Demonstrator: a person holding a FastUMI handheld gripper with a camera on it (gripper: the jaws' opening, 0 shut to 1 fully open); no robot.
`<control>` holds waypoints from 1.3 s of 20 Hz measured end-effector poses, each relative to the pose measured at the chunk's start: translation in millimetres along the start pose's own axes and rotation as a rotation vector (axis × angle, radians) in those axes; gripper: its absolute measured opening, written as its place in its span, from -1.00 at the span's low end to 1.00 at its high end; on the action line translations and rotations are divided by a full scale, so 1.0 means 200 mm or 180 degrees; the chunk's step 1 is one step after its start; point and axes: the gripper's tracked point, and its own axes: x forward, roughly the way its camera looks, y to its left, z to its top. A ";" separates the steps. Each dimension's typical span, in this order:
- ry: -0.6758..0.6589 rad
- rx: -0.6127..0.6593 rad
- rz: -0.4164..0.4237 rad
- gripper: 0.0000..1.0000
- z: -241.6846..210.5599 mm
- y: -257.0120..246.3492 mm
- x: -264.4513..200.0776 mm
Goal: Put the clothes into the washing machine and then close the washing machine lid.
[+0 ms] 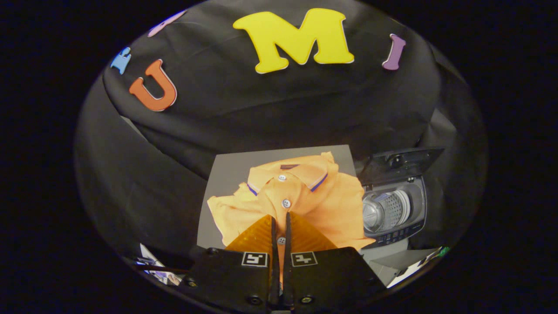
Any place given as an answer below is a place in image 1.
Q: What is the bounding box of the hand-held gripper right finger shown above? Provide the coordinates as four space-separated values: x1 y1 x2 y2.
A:
282 212 388 312

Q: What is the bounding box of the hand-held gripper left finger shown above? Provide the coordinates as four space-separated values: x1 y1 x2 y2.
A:
182 214 279 312

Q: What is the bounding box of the orange polo shirt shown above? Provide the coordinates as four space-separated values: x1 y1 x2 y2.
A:
207 151 376 284

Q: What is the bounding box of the grey washing machine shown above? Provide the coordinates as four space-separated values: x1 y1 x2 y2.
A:
360 176 429 264

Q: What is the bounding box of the white printed paper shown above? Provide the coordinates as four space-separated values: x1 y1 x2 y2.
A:
135 243 184 287
386 246 450 288

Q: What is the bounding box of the black backdrop cloth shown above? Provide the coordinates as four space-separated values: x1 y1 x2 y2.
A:
74 0 489 264

